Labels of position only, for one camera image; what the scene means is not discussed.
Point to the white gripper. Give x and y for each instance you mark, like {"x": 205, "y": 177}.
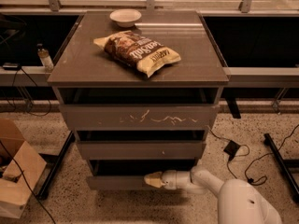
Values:
{"x": 170, "y": 180}

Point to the grey bottom drawer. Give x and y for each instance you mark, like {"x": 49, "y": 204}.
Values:
{"x": 124, "y": 178}

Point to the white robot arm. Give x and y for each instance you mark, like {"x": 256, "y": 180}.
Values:
{"x": 238, "y": 201}

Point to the grey middle drawer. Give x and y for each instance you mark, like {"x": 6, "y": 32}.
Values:
{"x": 141, "y": 145}

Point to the grey three-drawer cabinet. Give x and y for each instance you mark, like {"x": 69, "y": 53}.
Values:
{"x": 140, "y": 99}

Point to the grey scratched top drawer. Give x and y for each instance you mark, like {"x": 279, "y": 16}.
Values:
{"x": 138, "y": 117}

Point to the black power adapter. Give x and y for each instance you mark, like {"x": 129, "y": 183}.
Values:
{"x": 231, "y": 148}

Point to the brown yellow chip bag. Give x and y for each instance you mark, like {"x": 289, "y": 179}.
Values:
{"x": 142, "y": 53}

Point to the cardboard box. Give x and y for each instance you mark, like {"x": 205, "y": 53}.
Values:
{"x": 23, "y": 167}

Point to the white ceramic bowl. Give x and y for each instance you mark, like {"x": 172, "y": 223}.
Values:
{"x": 125, "y": 18}

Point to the small clear bottle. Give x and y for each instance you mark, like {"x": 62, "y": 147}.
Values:
{"x": 45, "y": 58}

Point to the black device on ledge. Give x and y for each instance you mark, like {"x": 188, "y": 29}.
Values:
{"x": 12, "y": 66}

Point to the black left floor rail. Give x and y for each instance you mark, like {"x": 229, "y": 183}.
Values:
{"x": 54, "y": 162}

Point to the black floor rail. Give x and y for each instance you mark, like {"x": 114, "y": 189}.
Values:
{"x": 285, "y": 167}
{"x": 54, "y": 162}

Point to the black right floor rail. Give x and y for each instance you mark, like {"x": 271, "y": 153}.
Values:
{"x": 285, "y": 167}

